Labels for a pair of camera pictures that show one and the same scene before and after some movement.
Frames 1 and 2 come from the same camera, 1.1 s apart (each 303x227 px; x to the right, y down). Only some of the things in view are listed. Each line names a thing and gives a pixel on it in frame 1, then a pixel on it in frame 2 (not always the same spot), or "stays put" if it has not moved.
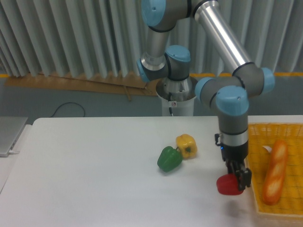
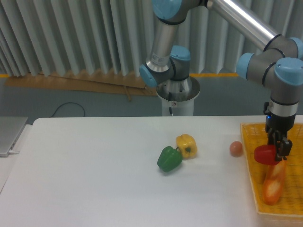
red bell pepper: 228,184 to 266,154
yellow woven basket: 261,135 stays put
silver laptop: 11,128 stays put
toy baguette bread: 273,181 stays put
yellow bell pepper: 187,145 stays put
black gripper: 239,152 to 281,124
